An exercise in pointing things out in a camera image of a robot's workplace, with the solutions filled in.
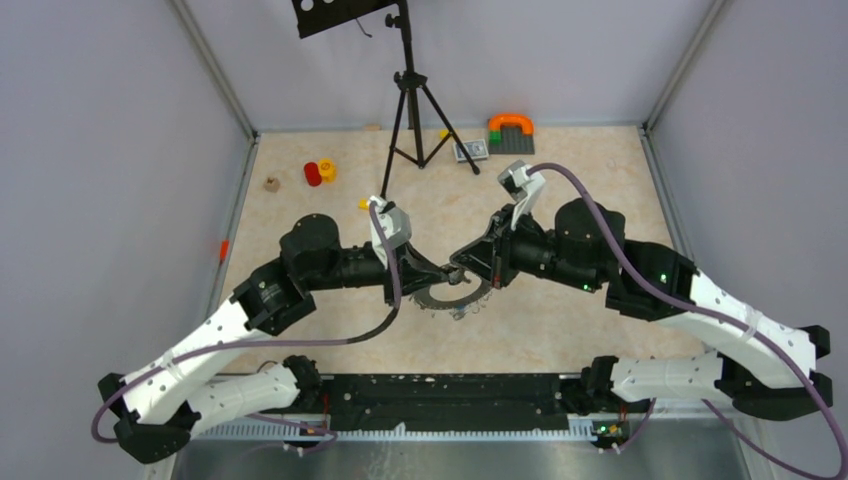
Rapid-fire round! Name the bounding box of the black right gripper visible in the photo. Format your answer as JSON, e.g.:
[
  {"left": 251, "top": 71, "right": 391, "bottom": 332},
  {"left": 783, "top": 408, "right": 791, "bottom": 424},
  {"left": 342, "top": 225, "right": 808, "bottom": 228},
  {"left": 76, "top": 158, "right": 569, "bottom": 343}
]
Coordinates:
[{"left": 452, "top": 203, "right": 602, "bottom": 295}]

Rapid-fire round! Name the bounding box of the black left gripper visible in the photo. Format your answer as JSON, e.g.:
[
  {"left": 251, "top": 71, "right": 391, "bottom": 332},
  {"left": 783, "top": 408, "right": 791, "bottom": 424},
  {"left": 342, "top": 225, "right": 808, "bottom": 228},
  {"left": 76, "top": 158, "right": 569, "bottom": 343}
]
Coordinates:
[{"left": 306, "top": 240, "right": 450, "bottom": 306}]

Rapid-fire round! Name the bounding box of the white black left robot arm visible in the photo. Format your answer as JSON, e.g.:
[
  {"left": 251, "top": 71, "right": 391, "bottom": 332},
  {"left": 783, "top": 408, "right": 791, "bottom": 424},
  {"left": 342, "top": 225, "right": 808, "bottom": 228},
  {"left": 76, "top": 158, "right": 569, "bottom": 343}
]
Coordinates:
[{"left": 98, "top": 209, "right": 461, "bottom": 464}]

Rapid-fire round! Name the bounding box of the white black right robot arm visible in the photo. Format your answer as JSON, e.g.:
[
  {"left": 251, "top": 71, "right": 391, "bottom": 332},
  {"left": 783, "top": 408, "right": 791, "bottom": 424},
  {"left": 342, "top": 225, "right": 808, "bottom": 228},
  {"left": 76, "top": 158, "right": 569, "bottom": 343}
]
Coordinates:
[{"left": 450, "top": 199, "right": 833, "bottom": 421}]

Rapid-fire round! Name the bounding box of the blue playing card box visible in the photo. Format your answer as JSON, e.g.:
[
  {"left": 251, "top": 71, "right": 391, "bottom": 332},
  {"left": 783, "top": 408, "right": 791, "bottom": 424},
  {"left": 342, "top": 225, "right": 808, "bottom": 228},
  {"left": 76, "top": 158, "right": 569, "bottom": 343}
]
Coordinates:
[{"left": 453, "top": 139, "right": 489, "bottom": 163}]

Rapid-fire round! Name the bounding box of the grey lego baseplate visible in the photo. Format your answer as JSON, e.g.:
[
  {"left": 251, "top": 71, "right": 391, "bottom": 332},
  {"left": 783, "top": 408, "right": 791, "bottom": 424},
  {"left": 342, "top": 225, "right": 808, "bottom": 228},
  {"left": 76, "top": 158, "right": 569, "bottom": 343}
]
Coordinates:
[{"left": 488, "top": 127, "right": 535, "bottom": 155}]

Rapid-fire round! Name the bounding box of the yellow plastic cylinder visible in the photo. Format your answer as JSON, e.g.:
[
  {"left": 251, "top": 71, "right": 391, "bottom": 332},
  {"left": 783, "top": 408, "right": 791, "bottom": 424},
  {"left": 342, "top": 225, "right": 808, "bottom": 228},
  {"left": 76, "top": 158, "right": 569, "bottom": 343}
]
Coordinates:
[{"left": 318, "top": 158, "right": 337, "bottom": 183}]

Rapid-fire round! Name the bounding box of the red plastic cylinder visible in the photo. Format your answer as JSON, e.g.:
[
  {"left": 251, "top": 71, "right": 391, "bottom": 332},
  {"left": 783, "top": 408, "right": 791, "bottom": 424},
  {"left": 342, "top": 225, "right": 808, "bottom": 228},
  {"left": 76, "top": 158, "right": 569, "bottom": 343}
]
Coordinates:
[{"left": 303, "top": 162, "right": 323, "bottom": 187}]

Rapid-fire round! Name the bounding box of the orange plastic arch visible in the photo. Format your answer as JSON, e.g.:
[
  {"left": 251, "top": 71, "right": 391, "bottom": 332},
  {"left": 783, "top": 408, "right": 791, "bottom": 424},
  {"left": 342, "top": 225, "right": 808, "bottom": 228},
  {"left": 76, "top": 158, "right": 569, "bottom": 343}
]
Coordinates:
[{"left": 488, "top": 113, "right": 535, "bottom": 135}]

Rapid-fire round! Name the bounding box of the small wooden block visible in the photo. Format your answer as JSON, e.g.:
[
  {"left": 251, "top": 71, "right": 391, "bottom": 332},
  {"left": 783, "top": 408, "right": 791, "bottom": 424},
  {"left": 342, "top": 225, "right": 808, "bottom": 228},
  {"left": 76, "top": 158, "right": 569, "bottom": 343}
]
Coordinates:
[{"left": 263, "top": 176, "right": 281, "bottom": 193}]

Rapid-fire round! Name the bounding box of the black tripod stand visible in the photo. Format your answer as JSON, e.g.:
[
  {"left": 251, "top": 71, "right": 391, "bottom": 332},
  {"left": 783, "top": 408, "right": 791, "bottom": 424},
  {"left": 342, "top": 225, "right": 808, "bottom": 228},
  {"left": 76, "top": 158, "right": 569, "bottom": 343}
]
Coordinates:
[{"left": 380, "top": 1, "right": 481, "bottom": 198}]

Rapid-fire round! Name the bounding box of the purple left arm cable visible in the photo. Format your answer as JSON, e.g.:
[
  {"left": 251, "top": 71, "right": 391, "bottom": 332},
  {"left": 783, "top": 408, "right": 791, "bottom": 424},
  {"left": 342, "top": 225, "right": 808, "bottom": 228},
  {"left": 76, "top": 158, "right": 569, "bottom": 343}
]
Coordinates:
[{"left": 89, "top": 201, "right": 404, "bottom": 455}]

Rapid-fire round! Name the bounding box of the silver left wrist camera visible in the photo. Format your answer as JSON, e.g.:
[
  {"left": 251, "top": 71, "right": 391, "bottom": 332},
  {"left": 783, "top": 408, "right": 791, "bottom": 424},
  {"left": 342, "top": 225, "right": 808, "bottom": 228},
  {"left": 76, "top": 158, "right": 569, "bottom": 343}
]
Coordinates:
[{"left": 368, "top": 196, "right": 412, "bottom": 268}]

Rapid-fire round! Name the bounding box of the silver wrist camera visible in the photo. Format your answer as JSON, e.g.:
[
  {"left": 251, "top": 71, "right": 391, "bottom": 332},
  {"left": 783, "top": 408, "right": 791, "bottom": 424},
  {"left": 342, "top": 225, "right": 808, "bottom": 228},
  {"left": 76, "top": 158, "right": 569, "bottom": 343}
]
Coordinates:
[
  {"left": 497, "top": 160, "right": 546, "bottom": 231},
  {"left": 368, "top": 196, "right": 412, "bottom": 268}
]

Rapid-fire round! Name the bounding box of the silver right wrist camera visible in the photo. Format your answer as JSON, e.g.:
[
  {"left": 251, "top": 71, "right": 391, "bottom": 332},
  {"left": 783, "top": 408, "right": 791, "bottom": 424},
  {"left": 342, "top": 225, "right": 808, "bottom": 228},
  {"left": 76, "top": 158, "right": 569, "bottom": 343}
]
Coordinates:
[{"left": 497, "top": 160, "right": 546, "bottom": 231}]

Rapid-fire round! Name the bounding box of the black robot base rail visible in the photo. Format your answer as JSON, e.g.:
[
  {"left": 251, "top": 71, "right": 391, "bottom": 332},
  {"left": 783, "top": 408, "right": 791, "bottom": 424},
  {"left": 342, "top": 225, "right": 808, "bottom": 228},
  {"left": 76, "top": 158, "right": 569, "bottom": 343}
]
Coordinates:
[{"left": 273, "top": 373, "right": 650, "bottom": 434}]

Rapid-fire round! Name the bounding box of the black perforated mount plate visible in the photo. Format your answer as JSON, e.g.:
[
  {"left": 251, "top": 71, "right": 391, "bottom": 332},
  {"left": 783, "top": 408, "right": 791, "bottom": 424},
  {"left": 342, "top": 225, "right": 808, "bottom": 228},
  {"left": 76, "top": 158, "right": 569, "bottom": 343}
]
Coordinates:
[{"left": 291, "top": 0, "right": 402, "bottom": 39}]

